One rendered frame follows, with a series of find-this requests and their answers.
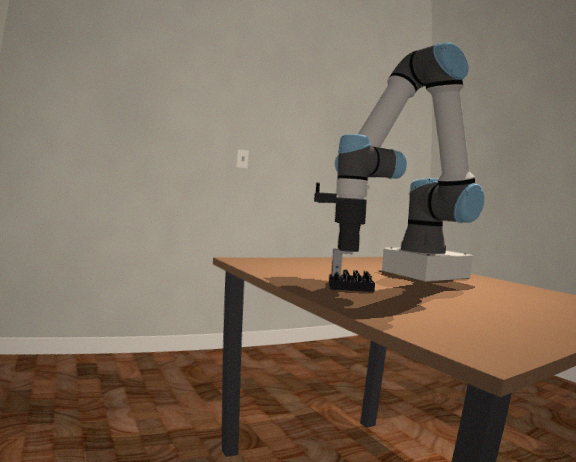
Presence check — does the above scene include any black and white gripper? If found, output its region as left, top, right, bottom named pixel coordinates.
left=314, top=179, right=370, bottom=277

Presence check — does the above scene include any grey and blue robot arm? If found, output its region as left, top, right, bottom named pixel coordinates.
left=335, top=42, right=484, bottom=254

